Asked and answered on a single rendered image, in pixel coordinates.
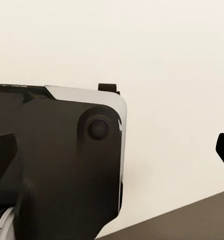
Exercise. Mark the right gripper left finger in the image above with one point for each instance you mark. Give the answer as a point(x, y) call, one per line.
point(8, 150)

